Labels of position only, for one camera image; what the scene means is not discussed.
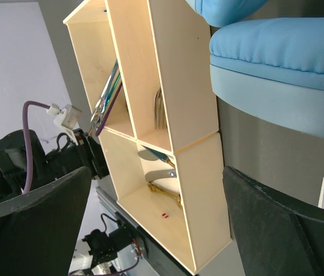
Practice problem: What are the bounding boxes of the light blue headphones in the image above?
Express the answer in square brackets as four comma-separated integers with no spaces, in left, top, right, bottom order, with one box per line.
[188,1,324,138]

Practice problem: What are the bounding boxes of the gold spoon teal handle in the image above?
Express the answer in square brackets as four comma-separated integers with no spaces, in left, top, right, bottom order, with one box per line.
[142,146,175,168]

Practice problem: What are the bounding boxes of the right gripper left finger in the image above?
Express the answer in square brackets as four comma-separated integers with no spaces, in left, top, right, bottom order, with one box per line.
[0,167,91,275]

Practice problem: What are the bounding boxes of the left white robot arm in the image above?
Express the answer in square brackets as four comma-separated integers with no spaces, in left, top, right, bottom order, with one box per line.
[0,129,109,203]

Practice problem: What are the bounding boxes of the ornate gold spoon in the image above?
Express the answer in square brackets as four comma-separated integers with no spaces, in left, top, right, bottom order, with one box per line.
[147,182,183,210]

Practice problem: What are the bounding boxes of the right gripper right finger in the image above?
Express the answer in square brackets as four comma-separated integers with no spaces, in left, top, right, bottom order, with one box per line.
[223,166,324,275]

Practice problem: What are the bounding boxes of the cream divided utensil box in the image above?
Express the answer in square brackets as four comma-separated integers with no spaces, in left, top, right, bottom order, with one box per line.
[64,1,231,275]

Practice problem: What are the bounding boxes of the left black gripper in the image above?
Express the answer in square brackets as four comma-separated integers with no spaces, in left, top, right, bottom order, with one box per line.
[46,128,109,179]

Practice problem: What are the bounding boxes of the dark teal handled knife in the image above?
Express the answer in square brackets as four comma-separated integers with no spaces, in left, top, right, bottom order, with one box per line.
[138,150,158,161]

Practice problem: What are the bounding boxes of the silver fork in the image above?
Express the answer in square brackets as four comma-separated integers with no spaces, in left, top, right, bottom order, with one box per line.
[153,88,167,129]

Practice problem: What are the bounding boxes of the iridescent blue purple spoon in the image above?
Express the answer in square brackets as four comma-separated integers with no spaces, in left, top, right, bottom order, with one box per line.
[95,83,123,136]

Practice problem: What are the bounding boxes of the silver round ladle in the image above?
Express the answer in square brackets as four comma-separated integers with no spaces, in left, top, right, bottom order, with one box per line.
[88,59,119,133]

